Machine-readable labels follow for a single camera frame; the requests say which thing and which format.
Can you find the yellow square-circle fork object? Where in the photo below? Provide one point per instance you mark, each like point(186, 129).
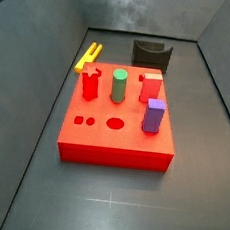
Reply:
point(89, 56)

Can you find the red fixture board with holes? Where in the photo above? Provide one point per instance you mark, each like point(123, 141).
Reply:
point(104, 133)

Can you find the black curved regrasp stand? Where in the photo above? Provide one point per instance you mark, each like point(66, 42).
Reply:
point(148, 54)

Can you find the green cylinder peg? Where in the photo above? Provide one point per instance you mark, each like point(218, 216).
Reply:
point(119, 85)

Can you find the purple rectangular block peg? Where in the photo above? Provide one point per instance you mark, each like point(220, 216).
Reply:
point(153, 116)

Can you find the red star peg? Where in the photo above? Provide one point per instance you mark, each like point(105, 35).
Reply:
point(90, 80)

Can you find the pink-red rectangular block peg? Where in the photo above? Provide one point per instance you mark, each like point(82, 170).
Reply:
point(151, 84)

